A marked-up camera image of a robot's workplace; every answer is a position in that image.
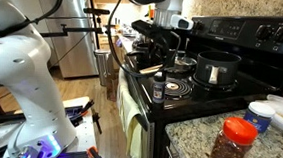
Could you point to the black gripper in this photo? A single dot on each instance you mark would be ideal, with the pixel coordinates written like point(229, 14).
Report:
point(160, 42)

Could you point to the small grey bottle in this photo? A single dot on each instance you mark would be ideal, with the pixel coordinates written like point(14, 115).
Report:
point(158, 90)

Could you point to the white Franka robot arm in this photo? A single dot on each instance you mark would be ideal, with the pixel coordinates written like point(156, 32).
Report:
point(22, 67)

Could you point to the tan wooden spatula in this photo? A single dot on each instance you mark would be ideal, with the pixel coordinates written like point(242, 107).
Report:
point(155, 67)

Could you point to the pale wooden spatula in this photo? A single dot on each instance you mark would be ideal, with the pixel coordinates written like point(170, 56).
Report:
point(148, 70)

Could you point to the small metal pan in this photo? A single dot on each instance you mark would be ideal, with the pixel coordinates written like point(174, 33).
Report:
point(186, 63)

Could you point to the coil burner with brass centre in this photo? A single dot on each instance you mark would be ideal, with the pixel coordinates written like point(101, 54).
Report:
point(180, 91)

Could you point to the coil burner under pot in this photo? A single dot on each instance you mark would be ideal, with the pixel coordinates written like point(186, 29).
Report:
point(198, 85)

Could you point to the front stove burner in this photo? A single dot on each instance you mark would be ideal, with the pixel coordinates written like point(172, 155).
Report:
point(217, 66)

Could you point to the black electric stove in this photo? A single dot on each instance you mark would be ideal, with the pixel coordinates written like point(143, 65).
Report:
point(213, 100)

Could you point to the metal trash can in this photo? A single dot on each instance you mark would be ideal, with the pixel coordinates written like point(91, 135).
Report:
point(101, 66)

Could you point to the pale yellow towel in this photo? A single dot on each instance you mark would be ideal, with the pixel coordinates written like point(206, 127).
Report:
point(129, 115)

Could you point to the stainless steel refrigerator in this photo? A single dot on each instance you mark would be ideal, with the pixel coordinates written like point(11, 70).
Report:
point(76, 51)

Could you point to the red lid spice jar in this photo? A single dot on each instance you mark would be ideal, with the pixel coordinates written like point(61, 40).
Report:
point(232, 145)

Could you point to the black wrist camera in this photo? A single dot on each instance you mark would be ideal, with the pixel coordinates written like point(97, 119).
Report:
point(145, 26)

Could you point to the black camera stand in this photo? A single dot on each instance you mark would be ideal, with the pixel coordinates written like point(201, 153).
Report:
point(85, 29)

